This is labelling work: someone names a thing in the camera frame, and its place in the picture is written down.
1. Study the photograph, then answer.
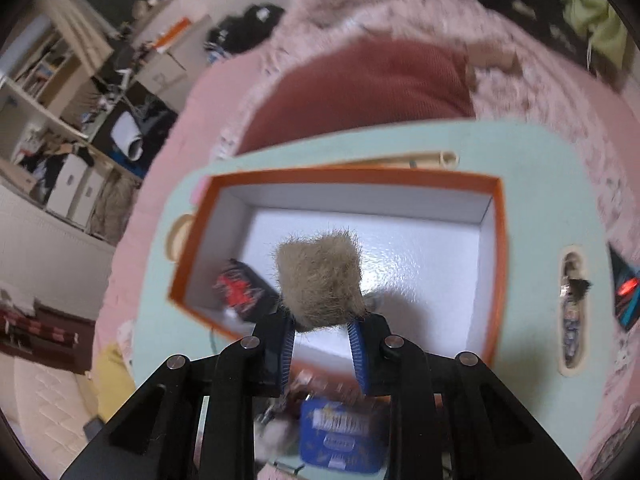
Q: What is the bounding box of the white fluffy pompom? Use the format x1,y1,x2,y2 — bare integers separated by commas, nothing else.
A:
254,417,299,462

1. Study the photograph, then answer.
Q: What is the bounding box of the blue tin box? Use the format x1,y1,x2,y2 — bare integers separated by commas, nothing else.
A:
298,398,390,474

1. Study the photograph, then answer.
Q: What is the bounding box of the brown small carton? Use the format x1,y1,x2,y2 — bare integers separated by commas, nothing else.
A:
288,370,362,404

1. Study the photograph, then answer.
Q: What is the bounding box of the beige fluffy pompom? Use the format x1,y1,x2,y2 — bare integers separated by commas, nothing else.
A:
274,231,369,332

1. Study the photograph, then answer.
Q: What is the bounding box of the black red card pack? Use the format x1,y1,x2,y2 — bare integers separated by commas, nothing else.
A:
213,259,280,323

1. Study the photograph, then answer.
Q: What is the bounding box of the orange cardboard box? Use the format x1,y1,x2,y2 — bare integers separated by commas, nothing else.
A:
168,166,506,375

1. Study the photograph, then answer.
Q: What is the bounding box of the blue red packet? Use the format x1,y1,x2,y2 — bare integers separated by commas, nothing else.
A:
608,245,640,333

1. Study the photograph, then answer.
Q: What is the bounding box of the white drawer cabinet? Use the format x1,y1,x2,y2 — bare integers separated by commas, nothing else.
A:
136,52,186,96

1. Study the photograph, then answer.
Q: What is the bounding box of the dark red pillow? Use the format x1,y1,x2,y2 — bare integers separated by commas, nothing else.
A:
236,38,475,154

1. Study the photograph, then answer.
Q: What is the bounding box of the pink floral quilt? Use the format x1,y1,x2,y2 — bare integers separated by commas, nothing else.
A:
212,0,639,261

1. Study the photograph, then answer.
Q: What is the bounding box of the black clothes pile left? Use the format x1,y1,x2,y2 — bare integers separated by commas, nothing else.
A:
203,3,285,58

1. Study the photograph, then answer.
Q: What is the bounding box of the green hanging garment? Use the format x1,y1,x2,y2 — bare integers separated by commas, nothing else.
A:
561,0,628,68

